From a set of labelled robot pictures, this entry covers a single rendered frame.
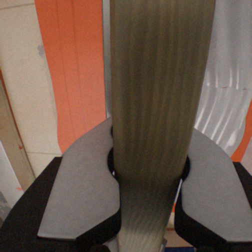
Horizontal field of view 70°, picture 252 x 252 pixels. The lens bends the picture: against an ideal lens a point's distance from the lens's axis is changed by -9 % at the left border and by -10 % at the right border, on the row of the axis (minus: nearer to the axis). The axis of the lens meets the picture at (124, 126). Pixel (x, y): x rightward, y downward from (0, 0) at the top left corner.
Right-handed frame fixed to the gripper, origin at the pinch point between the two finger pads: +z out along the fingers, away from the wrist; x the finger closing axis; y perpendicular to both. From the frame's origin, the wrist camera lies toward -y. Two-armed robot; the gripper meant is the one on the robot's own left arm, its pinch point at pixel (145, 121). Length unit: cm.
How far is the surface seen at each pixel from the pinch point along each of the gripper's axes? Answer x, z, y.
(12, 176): -14.7, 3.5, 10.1
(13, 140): -14.2, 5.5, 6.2
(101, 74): -3.8, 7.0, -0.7
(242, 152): 12.6, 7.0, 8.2
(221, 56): 6.6, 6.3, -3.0
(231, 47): 7.5, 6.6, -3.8
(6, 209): -148, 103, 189
